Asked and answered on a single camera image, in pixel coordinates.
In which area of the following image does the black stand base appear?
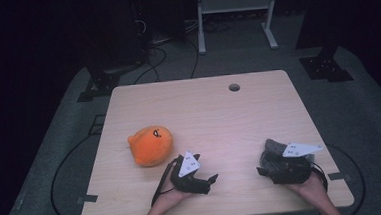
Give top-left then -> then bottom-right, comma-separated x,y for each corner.
74,56 -> 146,103
298,44 -> 355,86

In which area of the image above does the black floor cable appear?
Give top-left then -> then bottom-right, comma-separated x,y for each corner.
186,39 -> 202,80
325,141 -> 368,215
131,44 -> 170,86
46,132 -> 103,215

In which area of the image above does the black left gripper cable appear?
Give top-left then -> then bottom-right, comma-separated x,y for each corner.
148,155 -> 186,207

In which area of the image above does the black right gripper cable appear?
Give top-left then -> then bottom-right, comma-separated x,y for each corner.
310,164 -> 329,193

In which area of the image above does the person's right hand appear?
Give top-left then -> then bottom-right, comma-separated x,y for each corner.
287,171 -> 330,205

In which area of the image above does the person's left hand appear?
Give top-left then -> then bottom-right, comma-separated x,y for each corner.
153,181 -> 195,210

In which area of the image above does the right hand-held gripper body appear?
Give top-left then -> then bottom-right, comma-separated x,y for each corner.
263,140 -> 326,186

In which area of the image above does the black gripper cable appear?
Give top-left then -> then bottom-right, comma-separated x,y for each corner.
148,155 -> 186,207
310,164 -> 329,193

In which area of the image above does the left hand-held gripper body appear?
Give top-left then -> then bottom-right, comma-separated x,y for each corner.
168,148 -> 212,197

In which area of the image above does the white metal stand frame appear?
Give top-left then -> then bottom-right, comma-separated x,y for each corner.
195,0 -> 283,56

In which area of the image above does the orange plush toy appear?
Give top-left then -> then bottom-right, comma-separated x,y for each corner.
127,124 -> 176,169

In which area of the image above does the grey tape strip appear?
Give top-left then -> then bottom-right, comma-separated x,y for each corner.
76,193 -> 99,205
328,171 -> 353,184

